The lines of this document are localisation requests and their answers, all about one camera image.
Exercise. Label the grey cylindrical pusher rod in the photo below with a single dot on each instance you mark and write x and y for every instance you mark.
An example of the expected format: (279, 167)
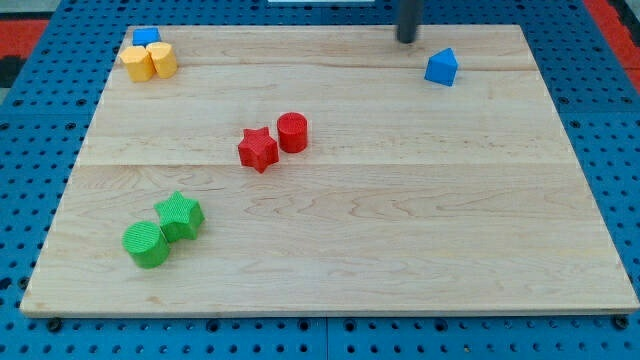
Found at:
(409, 17)

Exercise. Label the light wooden board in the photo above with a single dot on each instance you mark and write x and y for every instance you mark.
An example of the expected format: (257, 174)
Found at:
(411, 198)

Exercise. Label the red star block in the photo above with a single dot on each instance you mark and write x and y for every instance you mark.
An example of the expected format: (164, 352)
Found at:
(258, 149)

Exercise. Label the blue cube block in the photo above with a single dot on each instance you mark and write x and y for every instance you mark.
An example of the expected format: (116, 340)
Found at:
(145, 36)

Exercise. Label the green cylinder block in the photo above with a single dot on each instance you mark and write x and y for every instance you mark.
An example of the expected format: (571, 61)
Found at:
(146, 245)

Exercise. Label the yellow hexagon block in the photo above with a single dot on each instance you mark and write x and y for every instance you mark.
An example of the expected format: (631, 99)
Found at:
(138, 63)

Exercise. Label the green star block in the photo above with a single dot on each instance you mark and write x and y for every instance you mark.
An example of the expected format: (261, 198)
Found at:
(179, 217)

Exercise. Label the yellow heart block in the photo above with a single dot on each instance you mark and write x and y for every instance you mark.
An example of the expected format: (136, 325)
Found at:
(163, 58)

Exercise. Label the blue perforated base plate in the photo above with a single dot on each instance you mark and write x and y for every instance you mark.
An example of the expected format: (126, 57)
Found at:
(47, 112)

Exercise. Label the red cylinder block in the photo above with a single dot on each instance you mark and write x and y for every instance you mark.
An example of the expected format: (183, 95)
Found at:
(292, 130)

